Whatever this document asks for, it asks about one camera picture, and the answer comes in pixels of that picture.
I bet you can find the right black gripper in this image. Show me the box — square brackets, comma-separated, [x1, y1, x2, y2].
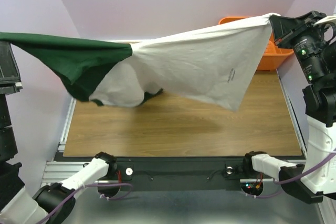
[273, 8, 334, 82]

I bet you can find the white green-sleeved t-shirt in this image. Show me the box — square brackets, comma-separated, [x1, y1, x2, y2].
[1, 13, 274, 111]

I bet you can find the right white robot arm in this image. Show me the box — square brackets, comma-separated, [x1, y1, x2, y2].
[241, 11, 335, 204]

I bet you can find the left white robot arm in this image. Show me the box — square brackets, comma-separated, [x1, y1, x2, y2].
[1, 41, 117, 223]

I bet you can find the orange plastic basket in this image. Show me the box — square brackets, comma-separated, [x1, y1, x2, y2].
[211, 14, 293, 79]

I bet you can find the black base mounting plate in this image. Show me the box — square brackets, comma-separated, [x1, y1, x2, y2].
[94, 156, 307, 193]

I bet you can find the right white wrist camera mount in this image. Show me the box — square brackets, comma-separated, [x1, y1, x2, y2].
[313, 15, 336, 26]

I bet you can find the aluminium table frame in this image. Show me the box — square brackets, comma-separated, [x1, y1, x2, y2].
[42, 69, 326, 223]

